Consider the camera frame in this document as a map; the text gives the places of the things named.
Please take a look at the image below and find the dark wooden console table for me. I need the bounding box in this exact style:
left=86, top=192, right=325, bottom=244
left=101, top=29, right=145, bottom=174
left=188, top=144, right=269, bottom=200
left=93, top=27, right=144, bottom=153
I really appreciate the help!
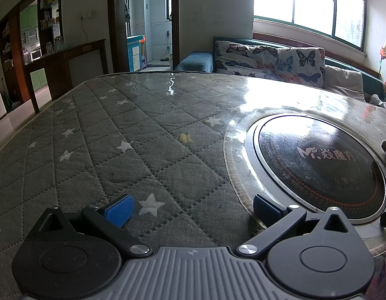
left=23, top=39, right=109, bottom=114

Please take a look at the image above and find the dark wooden door frame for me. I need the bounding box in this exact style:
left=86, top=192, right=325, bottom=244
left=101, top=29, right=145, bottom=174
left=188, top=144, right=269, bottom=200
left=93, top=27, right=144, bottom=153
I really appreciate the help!
left=107, top=0, right=180, bottom=74

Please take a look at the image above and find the dark wooden shelf unit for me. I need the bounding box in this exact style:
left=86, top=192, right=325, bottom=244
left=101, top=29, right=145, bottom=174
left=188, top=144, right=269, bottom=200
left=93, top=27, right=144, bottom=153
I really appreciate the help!
left=0, top=0, right=64, bottom=107

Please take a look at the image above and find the teal sofa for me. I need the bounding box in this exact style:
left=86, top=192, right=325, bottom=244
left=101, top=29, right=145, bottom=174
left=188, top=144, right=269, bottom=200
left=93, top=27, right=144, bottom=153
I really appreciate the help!
left=175, top=36, right=386, bottom=108

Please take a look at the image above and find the butterfly print cushion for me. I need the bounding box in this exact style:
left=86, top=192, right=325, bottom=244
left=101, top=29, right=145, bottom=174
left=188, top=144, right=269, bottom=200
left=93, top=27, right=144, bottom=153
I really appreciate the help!
left=213, top=40, right=279, bottom=79
left=273, top=47, right=326, bottom=89

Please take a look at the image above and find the mop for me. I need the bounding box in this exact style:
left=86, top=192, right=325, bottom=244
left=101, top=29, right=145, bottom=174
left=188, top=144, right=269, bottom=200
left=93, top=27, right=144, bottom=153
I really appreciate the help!
left=2, top=79, right=22, bottom=107

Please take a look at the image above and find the grey plush toy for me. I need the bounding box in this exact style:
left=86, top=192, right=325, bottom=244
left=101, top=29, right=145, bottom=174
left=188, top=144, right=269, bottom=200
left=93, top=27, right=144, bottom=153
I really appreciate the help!
left=369, top=93, right=386, bottom=111

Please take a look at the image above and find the pink flower toy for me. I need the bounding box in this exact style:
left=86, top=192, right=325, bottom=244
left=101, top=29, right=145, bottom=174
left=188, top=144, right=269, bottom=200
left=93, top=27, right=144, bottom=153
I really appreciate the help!
left=378, top=42, right=386, bottom=79

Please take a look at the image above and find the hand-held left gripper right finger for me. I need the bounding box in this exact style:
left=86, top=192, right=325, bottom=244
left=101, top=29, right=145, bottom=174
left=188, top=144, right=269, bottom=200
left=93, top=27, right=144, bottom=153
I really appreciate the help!
left=237, top=194, right=359, bottom=259

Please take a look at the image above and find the blue and white cabinet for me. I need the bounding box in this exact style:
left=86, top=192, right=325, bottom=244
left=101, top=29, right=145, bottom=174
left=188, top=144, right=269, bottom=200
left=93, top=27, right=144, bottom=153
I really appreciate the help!
left=127, top=35, right=146, bottom=72

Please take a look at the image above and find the round black heating plate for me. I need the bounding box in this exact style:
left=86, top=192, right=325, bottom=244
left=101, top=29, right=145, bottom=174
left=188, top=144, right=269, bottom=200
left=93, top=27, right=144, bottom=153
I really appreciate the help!
left=244, top=114, right=386, bottom=226

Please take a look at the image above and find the grey pillow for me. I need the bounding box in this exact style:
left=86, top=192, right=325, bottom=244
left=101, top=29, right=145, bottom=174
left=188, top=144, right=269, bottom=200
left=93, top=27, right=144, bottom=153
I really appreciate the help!
left=323, top=65, right=366, bottom=102

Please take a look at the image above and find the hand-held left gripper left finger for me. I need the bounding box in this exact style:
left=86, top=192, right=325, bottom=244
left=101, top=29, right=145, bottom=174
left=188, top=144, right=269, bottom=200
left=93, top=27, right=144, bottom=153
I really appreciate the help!
left=30, top=194, right=151, bottom=257

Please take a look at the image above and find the green framed window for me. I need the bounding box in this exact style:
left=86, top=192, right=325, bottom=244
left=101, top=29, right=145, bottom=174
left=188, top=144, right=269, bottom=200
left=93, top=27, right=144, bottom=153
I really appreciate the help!
left=253, top=0, right=368, bottom=57

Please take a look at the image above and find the grey quilted star table cover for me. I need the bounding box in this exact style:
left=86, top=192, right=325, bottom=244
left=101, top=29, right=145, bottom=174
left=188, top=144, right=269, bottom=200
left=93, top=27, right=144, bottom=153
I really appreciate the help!
left=0, top=72, right=386, bottom=300

